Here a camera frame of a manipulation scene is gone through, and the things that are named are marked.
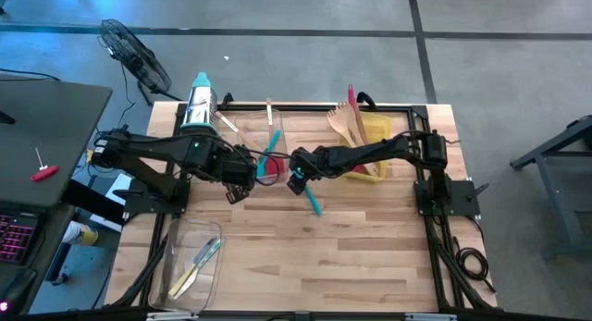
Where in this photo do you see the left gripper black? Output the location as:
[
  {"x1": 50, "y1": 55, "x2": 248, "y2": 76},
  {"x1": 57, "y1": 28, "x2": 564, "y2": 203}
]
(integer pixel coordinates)
[{"x1": 216, "y1": 142, "x2": 269, "y2": 205}]

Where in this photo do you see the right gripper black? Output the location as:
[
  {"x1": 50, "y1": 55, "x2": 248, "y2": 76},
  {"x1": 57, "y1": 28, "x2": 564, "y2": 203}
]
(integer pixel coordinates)
[{"x1": 287, "y1": 146, "x2": 334, "y2": 196}]

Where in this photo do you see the light blue silicone spatula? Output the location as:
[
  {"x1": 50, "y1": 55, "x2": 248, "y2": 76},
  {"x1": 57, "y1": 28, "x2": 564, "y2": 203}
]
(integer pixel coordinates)
[{"x1": 291, "y1": 166, "x2": 324, "y2": 217}]

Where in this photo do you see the slim teal silicone spatula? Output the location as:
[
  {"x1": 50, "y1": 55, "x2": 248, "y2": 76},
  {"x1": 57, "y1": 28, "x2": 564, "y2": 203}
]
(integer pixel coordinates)
[{"x1": 256, "y1": 129, "x2": 282, "y2": 179}]

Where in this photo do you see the grey spatula wooden handle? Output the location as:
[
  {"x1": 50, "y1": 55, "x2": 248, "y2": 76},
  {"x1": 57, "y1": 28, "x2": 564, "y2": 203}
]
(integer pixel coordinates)
[{"x1": 214, "y1": 110, "x2": 267, "y2": 155}]

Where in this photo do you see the wooden spork with sticker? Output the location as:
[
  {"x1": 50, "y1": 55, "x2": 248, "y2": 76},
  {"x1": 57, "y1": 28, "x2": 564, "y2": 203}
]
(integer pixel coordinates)
[{"x1": 326, "y1": 107, "x2": 366, "y2": 149}]

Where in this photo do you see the red spatula wooden handle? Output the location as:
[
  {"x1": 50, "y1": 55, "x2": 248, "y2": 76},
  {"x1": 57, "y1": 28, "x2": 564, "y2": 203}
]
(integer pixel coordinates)
[{"x1": 264, "y1": 97, "x2": 287, "y2": 177}]

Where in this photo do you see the red slotted spoon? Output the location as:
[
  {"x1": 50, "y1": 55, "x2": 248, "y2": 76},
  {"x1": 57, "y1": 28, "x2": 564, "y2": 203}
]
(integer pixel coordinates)
[{"x1": 346, "y1": 83, "x2": 369, "y2": 175}]

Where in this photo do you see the cream-handled kitchen knife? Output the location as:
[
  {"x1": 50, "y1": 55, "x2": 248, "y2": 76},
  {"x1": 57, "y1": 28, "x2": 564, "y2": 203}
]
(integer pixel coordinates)
[{"x1": 167, "y1": 237, "x2": 218, "y2": 299}]

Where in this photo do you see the clear plastic bin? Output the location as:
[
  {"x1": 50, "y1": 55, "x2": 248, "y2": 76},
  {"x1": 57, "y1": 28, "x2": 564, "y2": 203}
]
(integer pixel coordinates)
[
  {"x1": 233, "y1": 108, "x2": 290, "y2": 182},
  {"x1": 147, "y1": 216, "x2": 224, "y2": 314}
]

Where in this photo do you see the yellow translucent plastic bin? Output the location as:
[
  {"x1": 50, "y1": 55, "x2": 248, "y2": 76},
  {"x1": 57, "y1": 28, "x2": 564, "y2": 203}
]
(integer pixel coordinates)
[{"x1": 335, "y1": 108, "x2": 393, "y2": 182}]

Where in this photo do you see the white paper sheet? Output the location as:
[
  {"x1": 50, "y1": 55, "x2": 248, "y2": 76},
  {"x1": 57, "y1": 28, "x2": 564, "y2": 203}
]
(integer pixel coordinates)
[{"x1": 89, "y1": 172, "x2": 134, "y2": 234}]

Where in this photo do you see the black floor fan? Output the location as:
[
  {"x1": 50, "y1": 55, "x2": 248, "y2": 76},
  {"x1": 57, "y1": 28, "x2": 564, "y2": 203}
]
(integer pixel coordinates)
[{"x1": 97, "y1": 18, "x2": 184, "y2": 107}]

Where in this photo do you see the white and yellow can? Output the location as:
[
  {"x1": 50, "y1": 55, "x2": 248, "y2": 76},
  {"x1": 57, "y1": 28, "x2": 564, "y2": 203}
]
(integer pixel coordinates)
[{"x1": 61, "y1": 220, "x2": 100, "y2": 247}]

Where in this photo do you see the black desk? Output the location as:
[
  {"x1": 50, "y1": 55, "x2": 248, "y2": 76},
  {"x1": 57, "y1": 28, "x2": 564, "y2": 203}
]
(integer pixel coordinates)
[{"x1": 0, "y1": 73, "x2": 115, "y2": 211}]

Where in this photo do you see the backlit computer keyboard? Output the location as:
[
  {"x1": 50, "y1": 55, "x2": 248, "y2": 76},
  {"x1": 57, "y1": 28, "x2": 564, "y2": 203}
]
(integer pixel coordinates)
[{"x1": 0, "y1": 212, "x2": 41, "y2": 266}]

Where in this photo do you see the black metal bench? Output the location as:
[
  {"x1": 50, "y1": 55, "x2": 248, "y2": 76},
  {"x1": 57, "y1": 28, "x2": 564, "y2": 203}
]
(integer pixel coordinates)
[{"x1": 508, "y1": 115, "x2": 592, "y2": 260}]

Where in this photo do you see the black aluminium table frame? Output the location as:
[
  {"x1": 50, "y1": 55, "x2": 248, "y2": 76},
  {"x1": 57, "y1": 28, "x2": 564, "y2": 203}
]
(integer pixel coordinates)
[{"x1": 105, "y1": 103, "x2": 499, "y2": 321}]

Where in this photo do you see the steel box grater teal handle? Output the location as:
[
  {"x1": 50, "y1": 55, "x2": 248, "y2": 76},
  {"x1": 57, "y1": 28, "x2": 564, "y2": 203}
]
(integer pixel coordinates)
[{"x1": 179, "y1": 70, "x2": 221, "y2": 137}]

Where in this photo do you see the coiled black cable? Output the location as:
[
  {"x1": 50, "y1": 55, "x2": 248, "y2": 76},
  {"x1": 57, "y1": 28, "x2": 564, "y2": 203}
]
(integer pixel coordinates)
[{"x1": 450, "y1": 235, "x2": 499, "y2": 294}]

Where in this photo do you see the red-handled hex key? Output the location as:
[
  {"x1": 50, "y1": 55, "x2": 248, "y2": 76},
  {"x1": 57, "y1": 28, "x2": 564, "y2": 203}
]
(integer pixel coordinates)
[{"x1": 30, "y1": 147, "x2": 60, "y2": 182}]

